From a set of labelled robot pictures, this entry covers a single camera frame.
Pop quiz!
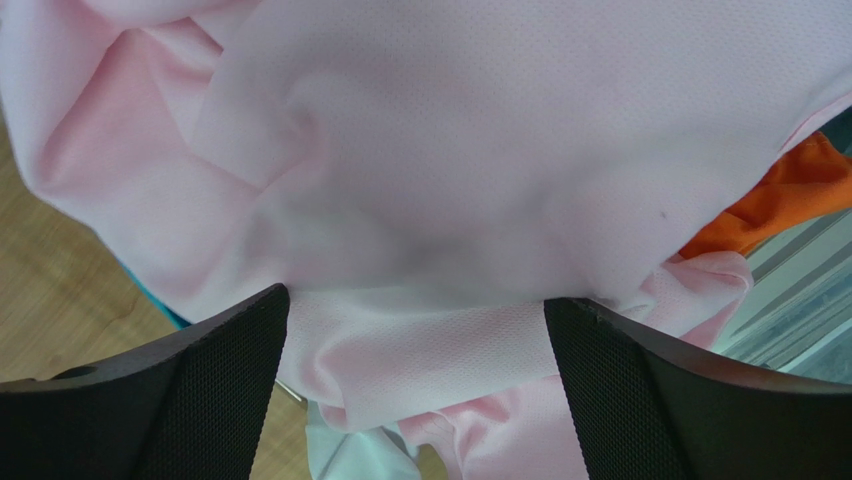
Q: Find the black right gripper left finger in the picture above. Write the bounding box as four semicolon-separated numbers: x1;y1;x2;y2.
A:
1;285;290;479

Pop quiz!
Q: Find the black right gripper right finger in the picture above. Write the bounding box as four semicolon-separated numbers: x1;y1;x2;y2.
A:
543;298;851;479

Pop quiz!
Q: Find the pink t shirt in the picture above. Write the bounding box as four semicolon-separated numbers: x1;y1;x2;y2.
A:
1;1;851;479

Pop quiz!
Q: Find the teal t shirt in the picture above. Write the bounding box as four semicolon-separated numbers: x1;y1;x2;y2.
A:
121;265;191;330

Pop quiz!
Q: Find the clear plastic bin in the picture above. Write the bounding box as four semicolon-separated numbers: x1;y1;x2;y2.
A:
709;106;852;386

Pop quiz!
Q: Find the white t shirt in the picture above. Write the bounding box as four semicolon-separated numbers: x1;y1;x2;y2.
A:
305;401;422;480

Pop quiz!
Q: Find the orange t shirt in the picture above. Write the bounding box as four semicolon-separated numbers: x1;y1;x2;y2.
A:
679;132;851;259

